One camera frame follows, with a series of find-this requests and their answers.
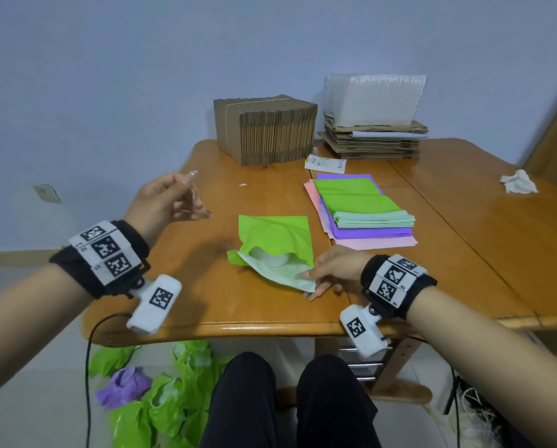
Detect person's right hand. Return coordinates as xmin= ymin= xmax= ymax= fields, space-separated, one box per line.
xmin=302 ymin=245 xmax=377 ymax=302

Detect person's left hand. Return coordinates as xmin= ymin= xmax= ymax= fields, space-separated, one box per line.
xmin=124 ymin=170 xmax=212 ymax=248

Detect clear plastic strip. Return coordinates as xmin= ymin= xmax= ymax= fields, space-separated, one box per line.
xmin=181 ymin=171 xmax=212 ymax=218

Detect green mailer bag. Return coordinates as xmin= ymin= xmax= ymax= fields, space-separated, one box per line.
xmin=227 ymin=215 xmax=317 ymax=294

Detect person's right forearm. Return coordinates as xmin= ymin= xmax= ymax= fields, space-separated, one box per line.
xmin=405 ymin=287 xmax=557 ymax=448

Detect person's left forearm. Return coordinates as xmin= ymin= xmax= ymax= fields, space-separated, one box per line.
xmin=0 ymin=263 xmax=97 ymax=406

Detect white item inside bag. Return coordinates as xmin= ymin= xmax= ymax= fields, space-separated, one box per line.
xmin=249 ymin=247 xmax=292 ymax=269

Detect black right wristband with markers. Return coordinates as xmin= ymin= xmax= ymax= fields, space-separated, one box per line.
xmin=360 ymin=254 xmax=439 ymax=320

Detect black wristband with markers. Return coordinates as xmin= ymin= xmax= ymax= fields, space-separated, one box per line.
xmin=360 ymin=254 xmax=439 ymax=320
xmin=50 ymin=220 xmax=151 ymax=300

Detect stack of coloured mailer bags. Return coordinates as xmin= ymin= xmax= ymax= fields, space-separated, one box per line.
xmin=303 ymin=173 xmax=419 ymax=251

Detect bundle of flat cardboard boxes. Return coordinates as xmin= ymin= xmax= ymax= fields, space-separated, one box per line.
xmin=213 ymin=94 xmax=318 ymax=167

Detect white paper label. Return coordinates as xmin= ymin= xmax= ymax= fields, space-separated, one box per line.
xmin=304 ymin=154 xmax=347 ymax=175

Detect black left wristband with markers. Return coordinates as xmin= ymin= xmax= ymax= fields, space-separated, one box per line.
xmin=50 ymin=220 xmax=151 ymax=300

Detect person's legs in black trousers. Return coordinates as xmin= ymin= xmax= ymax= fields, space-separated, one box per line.
xmin=199 ymin=352 xmax=383 ymax=448

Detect stack of flat cardboard sheets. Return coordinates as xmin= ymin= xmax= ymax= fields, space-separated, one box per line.
xmin=318 ymin=112 xmax=429 ymax=160

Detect white bubble mailers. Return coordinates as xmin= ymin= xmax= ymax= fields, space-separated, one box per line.
xmin=322 ymin=73 xmax=428 ymax=128

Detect pile of crumpled green bags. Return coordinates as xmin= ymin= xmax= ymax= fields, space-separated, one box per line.
xmin=88 ymin=339 xmax=234 ymax=448

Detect crumpled white tissue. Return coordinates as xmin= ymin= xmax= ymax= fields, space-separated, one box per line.
xmin=499 ymin=169 xmax=539 ymax=195

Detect wooden door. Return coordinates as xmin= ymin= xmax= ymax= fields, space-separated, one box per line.
xmin=523 ymin=84 xmax=557 ymax=197

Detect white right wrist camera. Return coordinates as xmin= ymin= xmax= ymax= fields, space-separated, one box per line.
xmin=338 ymin=304 xmax=391 ymax=359

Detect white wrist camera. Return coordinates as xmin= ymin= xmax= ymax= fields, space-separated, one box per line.
xmin=126 ymin=274 xmax=183 ymax=335
xmin=338 ymin=304 xmax=391 ymax=359

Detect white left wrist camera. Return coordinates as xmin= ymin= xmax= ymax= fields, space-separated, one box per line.
xmin=126 ymin=274 xmax=183 ymax=335

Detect wall socket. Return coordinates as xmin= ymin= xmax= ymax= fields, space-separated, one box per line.
xmin=32 ymin=184 xmax=62 ymax=205

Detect black bag with white strings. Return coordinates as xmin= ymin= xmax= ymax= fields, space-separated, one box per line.
xmin=425 ymin=366 xmax=510 ymax=448

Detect black cable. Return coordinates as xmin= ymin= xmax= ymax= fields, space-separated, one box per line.
xmin=84 ymin=313 xmax=133 ymax=448

